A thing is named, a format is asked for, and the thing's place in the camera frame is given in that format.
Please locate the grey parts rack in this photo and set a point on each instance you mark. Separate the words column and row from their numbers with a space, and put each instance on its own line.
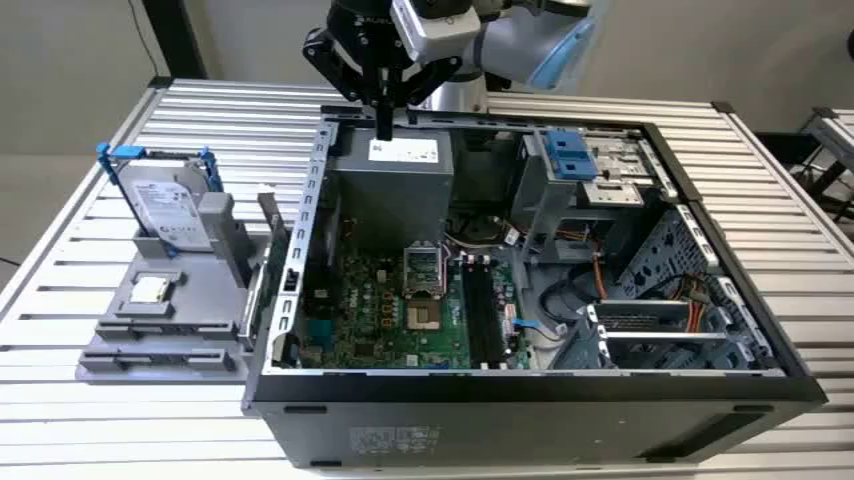
column 207, row 305

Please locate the blue RAM stick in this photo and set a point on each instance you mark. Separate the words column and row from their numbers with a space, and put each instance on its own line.
column 156, row 358

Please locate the grey metal disk bay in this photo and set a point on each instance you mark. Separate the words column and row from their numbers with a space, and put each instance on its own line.
column 640, row 310

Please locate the green graphics card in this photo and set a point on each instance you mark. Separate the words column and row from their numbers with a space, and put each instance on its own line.
column 275, row 260

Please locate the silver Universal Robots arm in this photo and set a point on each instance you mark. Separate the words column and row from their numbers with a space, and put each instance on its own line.
column 514, row 45

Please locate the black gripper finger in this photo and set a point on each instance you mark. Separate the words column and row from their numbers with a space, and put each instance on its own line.
column 334, row 65
column 427, row 82

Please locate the black RAM slot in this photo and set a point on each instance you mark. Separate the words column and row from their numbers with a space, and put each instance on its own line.
column 471, row 310
column 487, row 310
column 479, row 310

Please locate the grey metal drive cage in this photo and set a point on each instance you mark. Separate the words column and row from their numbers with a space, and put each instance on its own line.
column 540, row 200

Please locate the hard disk in blue carrier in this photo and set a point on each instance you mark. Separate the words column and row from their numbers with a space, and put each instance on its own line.
column 163, row 200

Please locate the green motherboard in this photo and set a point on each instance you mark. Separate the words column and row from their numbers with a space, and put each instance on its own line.
column 360, row 325

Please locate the CPU socket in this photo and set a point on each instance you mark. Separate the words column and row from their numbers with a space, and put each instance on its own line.
column 426, row 315

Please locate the blue expansion slot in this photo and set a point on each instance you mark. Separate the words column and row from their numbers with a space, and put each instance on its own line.
column 320, row 334

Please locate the blue plastic drive latch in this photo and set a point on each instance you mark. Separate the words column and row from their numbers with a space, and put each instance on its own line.
column 570, row 150

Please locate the black open PC case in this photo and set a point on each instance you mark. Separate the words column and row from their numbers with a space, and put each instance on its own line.
column 467, row 425

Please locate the grey power supply unit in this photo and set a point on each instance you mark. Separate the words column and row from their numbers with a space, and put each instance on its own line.
column 394, row 200

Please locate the light blue ribbon tab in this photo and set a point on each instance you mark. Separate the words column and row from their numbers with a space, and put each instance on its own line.
column 527, row 323

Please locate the black vertical post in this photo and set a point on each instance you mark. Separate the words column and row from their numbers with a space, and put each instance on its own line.
column 175, row 40

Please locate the silver CPU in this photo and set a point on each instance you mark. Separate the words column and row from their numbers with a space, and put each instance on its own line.
column 149, row 291

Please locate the metal slat side table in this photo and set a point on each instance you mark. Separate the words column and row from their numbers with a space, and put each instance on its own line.
column 827, row 122

